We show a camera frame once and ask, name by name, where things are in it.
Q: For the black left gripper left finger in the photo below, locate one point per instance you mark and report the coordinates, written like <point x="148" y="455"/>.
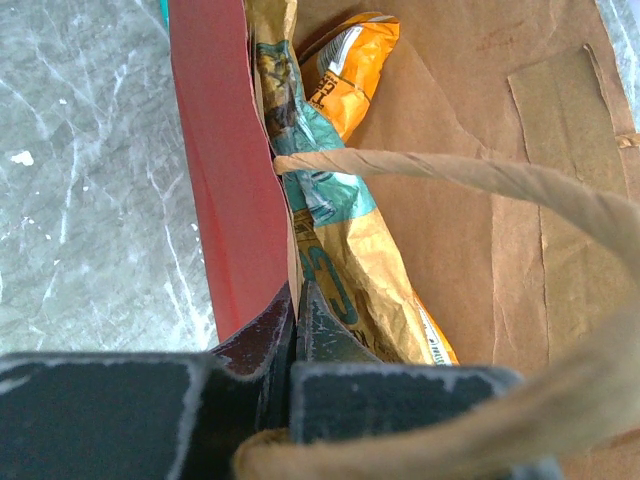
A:
<point x="150" y="415"/>

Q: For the large orange cracker bag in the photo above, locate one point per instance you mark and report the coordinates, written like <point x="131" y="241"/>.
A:
<point x="350" y="75"/>

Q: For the large gold brown snack bag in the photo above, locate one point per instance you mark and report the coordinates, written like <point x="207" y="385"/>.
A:
<point x="292" y="124"/>

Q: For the red brown paper bag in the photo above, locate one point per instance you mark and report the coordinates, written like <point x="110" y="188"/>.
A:
<point x="499" y="148"/>

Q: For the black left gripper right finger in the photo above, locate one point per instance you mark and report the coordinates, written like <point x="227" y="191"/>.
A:
<point x="340" y="391"/>

